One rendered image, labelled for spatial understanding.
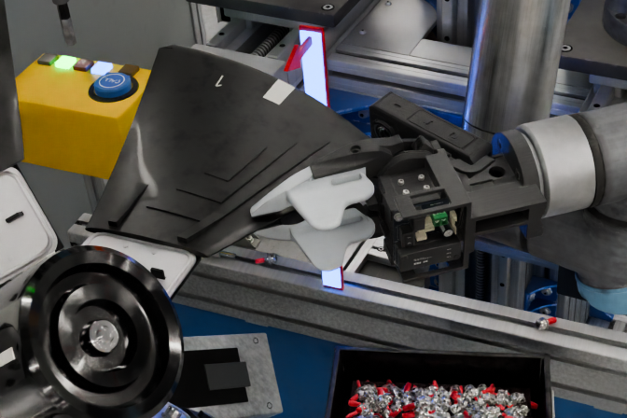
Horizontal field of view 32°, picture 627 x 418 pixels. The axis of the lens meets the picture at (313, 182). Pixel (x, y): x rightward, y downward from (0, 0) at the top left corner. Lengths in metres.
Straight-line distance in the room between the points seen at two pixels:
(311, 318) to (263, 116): 0.40
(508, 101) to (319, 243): 0.21
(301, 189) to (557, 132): 0.20
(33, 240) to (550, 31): 0.45
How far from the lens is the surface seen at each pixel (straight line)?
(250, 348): 0.97
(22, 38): 1.85
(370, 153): 0.82
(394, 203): 0.81
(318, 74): 1.06
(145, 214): 0.84
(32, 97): 1.24
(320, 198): 0.82
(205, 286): 1.32
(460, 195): 0.80
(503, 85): 0.93
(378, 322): 1.24
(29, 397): 0.68
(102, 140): 1.21
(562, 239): 0.95
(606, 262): 0.94
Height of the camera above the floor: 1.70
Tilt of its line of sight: 37 degrees down
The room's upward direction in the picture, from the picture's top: 5 degrees counter-clockwise
